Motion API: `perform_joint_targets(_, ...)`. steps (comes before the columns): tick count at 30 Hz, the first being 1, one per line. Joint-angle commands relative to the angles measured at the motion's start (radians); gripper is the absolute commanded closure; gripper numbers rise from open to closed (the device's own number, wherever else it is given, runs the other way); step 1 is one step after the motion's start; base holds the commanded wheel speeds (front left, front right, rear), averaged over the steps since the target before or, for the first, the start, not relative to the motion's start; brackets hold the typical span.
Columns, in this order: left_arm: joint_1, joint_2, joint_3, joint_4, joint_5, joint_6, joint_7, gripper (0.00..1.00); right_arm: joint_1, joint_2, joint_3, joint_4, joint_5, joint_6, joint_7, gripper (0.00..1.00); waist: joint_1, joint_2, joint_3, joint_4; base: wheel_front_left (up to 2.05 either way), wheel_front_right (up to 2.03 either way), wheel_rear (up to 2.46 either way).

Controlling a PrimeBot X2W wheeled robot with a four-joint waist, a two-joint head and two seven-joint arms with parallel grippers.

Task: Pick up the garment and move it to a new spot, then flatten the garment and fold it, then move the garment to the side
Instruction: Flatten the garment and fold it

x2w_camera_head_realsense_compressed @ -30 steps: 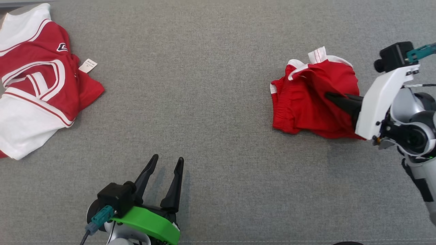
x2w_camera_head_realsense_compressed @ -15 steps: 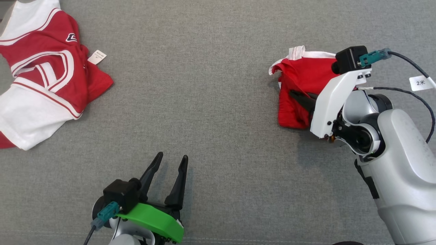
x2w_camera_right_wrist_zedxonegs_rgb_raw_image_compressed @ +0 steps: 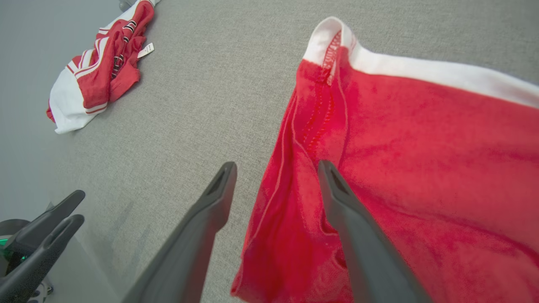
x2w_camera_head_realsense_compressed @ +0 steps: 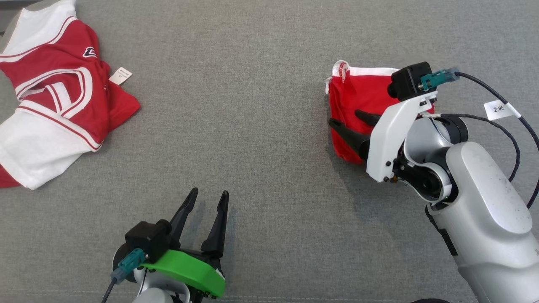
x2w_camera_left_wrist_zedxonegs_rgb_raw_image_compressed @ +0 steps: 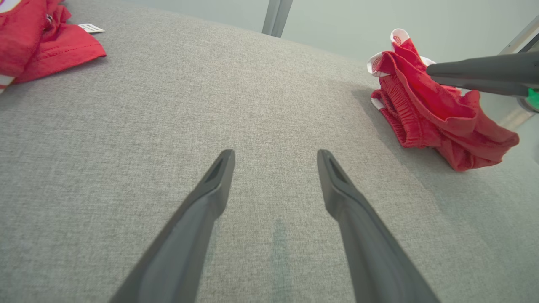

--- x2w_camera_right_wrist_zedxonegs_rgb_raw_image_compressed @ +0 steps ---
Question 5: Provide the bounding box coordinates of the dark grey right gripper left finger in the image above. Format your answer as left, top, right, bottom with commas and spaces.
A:
122, 162, 238, 303

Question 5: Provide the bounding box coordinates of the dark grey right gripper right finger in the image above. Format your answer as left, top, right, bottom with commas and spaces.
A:
318, 159, 432, 303

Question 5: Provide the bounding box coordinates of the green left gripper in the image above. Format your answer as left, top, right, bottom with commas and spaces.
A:
0, 190, 86, 303

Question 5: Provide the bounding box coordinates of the red shorts white waistband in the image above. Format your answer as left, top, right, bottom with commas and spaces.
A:
230, 16, 539, 303

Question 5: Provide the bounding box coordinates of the red white basketball jersey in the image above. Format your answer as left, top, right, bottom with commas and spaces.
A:
46, 0, 156, 135

